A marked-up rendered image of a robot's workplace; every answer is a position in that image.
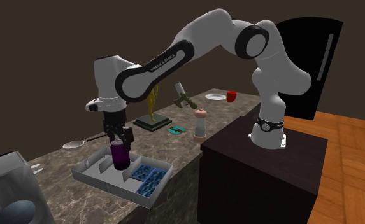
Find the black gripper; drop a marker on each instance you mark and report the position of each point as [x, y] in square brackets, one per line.
[114, 119]

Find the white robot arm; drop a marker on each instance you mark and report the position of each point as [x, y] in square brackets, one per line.
[263, 77]

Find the purple jar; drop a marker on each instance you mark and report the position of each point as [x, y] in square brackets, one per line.
[120, 156]

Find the yellow statue on dark base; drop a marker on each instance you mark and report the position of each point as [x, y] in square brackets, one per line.
[152, 122]

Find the white divided tray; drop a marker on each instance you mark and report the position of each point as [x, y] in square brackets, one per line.
[107, 178]

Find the small teal dish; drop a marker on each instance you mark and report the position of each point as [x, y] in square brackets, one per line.
[176, 130]

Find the clear mill with tan caps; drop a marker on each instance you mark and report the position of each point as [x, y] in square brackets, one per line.
[200, 125]

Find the small white utensil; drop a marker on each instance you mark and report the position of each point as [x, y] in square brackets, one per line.
[38, 171]
[35, 166]

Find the white plate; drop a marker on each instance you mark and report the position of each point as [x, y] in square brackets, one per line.
[215, 96]

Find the grey appliance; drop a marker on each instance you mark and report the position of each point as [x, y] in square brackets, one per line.
[11, 183]

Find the red cup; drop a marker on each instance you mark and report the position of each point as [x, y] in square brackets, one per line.
[231, 96]

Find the dark robot stand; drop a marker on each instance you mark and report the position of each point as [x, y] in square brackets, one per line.
[256, 173]

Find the black refrigerator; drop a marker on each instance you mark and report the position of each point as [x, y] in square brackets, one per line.
[303, 62]

